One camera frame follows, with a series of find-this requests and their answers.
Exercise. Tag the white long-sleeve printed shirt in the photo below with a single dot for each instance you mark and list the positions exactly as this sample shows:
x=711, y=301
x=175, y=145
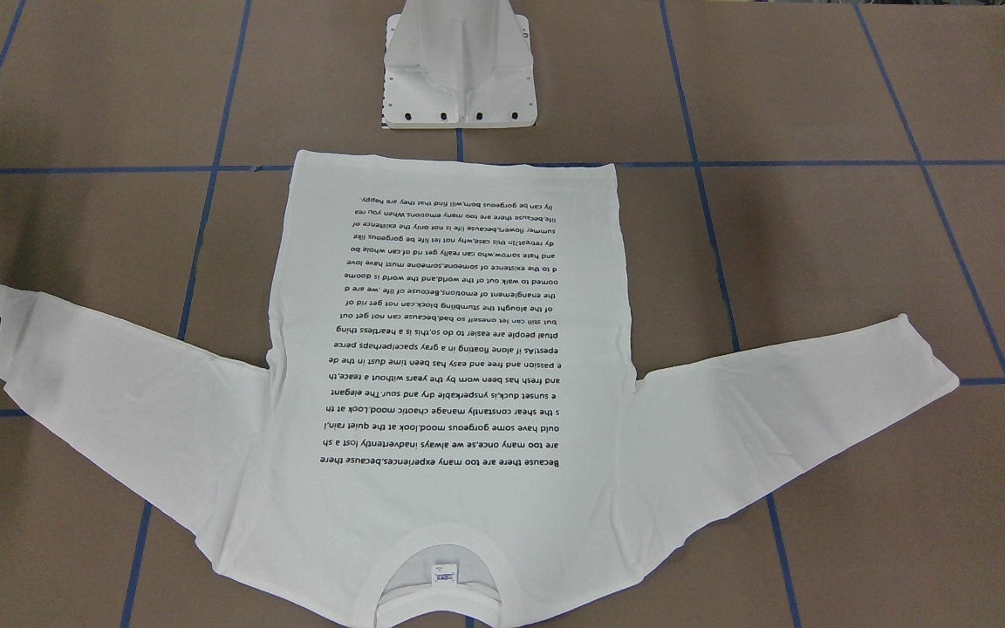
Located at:
x=450, y=419

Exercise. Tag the white camera mast base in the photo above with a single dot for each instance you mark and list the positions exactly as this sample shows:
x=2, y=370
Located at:
x=458, y=64

